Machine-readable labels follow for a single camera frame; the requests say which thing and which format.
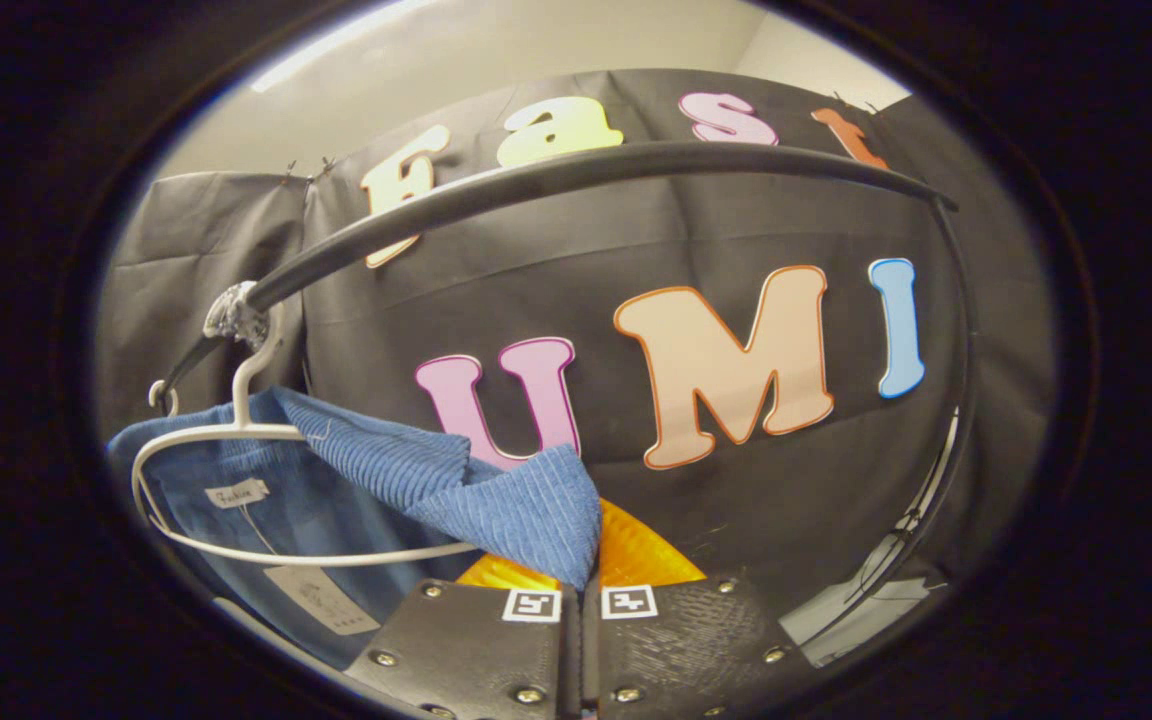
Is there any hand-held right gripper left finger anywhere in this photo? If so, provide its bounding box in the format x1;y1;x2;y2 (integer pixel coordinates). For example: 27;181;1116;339
341;550;582;720

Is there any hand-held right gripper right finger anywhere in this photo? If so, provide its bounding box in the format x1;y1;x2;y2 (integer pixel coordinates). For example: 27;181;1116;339
583;498;824;720

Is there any blue corduroy jacket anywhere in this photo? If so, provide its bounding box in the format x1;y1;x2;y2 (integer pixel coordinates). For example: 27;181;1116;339
106;385;604;673

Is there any white hanger with taped hook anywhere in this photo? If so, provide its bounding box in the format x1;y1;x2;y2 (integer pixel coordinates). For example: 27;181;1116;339
131;300;482;568

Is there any black backdrop cloth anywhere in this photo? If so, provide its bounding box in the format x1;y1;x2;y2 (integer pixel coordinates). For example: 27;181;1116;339
96;68;1062;651

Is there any silver tape wad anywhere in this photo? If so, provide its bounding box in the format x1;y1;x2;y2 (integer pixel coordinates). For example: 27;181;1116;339
203;282;273;351

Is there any black clothes rail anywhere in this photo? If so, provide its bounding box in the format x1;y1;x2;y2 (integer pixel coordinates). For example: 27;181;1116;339
151;140;982;641

